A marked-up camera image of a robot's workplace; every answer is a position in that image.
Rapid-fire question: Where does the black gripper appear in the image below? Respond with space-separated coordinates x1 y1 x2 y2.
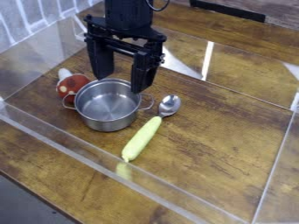
85 15 168 94

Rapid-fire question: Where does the red toy mushroom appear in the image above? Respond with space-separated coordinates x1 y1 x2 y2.
57 68 90 103

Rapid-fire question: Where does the small steel pot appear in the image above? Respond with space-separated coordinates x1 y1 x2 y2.
62 78 155 132

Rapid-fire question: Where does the green handled metal spoon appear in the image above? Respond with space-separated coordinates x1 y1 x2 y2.
122 94 182 163

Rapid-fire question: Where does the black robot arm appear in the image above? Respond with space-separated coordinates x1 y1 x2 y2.
85 0 169 94

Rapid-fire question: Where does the black bar on table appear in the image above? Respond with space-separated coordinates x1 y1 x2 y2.
190 0 268 23

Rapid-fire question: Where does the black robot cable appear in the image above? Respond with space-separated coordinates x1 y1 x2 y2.
145 0 172 12

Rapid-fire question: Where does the clear acrylic enclosure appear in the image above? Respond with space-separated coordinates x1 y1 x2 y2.
0 0 299 224

